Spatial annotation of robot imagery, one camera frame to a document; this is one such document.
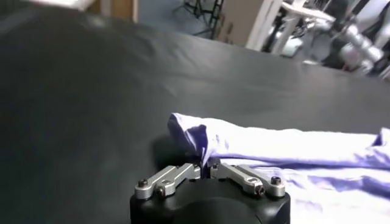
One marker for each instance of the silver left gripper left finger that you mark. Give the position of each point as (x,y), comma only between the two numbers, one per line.
(170,179)

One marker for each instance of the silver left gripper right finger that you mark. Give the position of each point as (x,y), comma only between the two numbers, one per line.
(243,178)

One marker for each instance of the lavender t-shirt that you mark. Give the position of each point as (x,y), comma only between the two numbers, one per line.
(289,161)

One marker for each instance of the black plastic table cover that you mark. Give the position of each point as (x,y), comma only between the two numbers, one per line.
(91,106)

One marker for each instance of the tall white cardboard box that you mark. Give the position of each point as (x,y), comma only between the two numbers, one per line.
(240,21)

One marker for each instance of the small white standing desk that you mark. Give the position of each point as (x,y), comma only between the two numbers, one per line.
(289,27)

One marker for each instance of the black tripod legs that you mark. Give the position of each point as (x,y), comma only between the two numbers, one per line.
(210,15)

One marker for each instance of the wooden table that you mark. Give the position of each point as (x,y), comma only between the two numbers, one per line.
(122,9)

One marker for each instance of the white humanoid robot with base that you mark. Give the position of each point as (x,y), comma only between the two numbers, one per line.
(362,42)

